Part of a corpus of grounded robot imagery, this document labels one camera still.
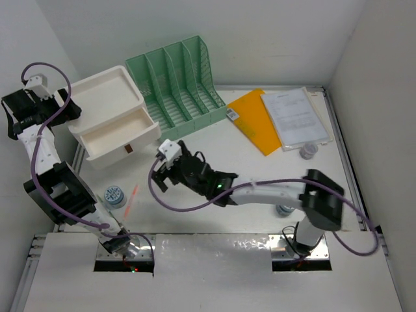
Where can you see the orange plastic folder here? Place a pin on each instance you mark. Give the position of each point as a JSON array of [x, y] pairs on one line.
[[249, 115]]

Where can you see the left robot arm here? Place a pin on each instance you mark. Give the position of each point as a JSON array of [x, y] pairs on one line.
[[54, 185]]

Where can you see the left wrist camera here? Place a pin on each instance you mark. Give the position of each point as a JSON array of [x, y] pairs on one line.
[[38, 85]]

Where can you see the orange pen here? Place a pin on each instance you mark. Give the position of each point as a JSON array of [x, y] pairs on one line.
[[130, 202]]

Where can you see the brown bottom drawer tab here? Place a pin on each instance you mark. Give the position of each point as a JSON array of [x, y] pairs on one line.
[[128, 148]]

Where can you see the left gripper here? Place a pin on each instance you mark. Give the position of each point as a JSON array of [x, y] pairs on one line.
[[70, 112]]

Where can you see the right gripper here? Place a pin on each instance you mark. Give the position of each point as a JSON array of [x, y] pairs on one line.
[[170, 171]]

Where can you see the white drawer cabinet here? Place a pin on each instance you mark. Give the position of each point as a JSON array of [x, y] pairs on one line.
[[102, 97]]

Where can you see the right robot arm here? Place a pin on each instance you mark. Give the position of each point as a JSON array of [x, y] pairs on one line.
[[319, 197]]

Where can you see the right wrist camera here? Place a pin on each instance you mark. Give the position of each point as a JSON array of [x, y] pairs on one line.
[[170, 151]]

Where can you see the clear document sleeve with paper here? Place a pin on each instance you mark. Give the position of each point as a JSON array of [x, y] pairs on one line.
[[295, 118]]

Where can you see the blue tape roll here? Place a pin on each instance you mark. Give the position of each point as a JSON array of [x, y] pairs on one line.
[[114, 197], [284, 210]]

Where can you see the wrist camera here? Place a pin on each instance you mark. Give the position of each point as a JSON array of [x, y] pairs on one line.
[[38, 85], [170, 151]]

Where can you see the green file organizer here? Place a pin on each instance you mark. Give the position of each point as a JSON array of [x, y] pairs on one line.
[[176, 82]]

